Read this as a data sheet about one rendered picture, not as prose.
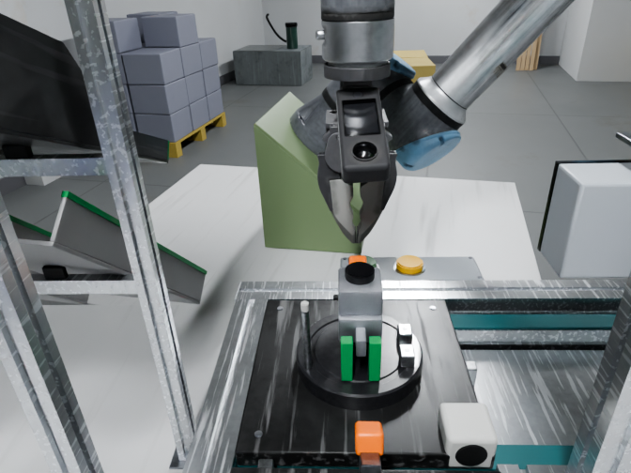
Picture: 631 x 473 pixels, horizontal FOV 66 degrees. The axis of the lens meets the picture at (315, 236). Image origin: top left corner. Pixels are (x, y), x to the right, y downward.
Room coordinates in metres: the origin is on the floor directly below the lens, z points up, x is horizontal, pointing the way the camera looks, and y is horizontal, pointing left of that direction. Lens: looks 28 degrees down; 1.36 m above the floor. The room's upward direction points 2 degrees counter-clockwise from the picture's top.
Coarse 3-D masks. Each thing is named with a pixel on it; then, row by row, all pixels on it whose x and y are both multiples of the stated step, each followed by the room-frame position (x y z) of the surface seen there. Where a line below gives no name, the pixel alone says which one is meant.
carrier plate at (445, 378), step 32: (288, 320) 0.50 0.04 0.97; (416, 320) 0.49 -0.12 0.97; (448, 320) 0.49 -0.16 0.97; (256, 352) 0.44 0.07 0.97; (288, 352) 0.44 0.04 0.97; (448, 352) 0.43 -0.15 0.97; (256, 384) 0.39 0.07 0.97; (288, 384) 0.39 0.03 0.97; (448, 384) 0.38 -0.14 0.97; (256, 416) 0.35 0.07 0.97; (288, 416) 0.35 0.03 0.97; (320, 416) 0.34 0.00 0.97; (352, 416) 0.34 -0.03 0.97; (384, 416) 0.34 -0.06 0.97; (416, 416) 0.34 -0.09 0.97; (256, 448) 0.31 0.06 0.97; (288, 448) 0.31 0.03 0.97; (320, 448) 0.31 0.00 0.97; (352, 448) 0.30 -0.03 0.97; (384, 448) 0.30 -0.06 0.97; (416, 448) 0.30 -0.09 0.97
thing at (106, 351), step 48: (96, 336) 0.62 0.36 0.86; (144, 336) 0.61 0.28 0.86; (192, 336) 0.61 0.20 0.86; (0, 384) 0.52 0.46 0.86; (96, 384) 0.51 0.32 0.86; (144, 384) 0.51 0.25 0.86; (192, 384) 0.50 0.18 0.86; (0, 432) 0.43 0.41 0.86; (96, 432) 0.43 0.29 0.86; (144, 432) 0.43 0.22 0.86
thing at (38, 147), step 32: (0, 32) 0.33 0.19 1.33; (32, 32) 0.36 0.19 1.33; (0, 64) 0.33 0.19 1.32; (32, 64) 0.35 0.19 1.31; (64, 64) 0.38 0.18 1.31; (0, 96) 0.32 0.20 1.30; (32, 96) 0.34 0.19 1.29; (64, 96) 0.37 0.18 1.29; (0, 128) 0.31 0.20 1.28; (32, 128) 0.33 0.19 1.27; (64, 128) 0.36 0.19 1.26; (160, 160) 0.48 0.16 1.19
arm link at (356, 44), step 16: (320, 32) 0.55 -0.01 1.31; (336, 32) 0.52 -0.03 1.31; (352, 32) 0.51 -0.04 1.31; (368, 32) 0.51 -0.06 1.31; (384, 32) 0.52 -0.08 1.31; (336, 48) 0.52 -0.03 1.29; (352, 48) 0.51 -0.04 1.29; (368, 48) 0.51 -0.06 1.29; (384, 48) 0.52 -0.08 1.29; (336, 64) 0.53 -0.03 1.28; (352, 64) 0.51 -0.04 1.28; (368, 64) 0.52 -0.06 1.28; (384, 64) 0.53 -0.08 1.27
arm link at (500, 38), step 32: (512, 0) 0.83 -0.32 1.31; (544, 0) 0.81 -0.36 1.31; (480, 32) 0.85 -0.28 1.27; (512, 32) 0.82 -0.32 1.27; (448, 64) 0.87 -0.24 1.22; (480, 64) 0.83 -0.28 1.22; (416, 96) 0.86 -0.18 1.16; (448, 96) 0.84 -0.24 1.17; (416, 128) 0.84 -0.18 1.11; (448, 128) 0.84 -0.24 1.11; (416, 160) 0.83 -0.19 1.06
